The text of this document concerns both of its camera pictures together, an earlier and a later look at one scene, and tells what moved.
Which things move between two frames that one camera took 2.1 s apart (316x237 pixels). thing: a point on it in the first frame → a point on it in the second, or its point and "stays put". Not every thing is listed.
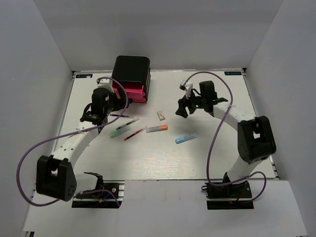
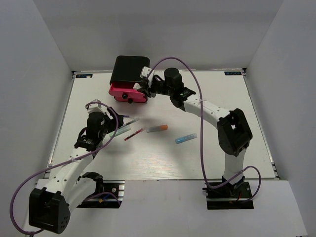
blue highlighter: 184,138 stays put
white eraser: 160,115 → 137,86
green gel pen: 128,123 stays put
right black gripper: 183,103 → 145,87
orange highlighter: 157,128 stays put
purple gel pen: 121,115 stays put
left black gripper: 120,103 → 112,124
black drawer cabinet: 133,69 stays put
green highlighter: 121,131 stays put
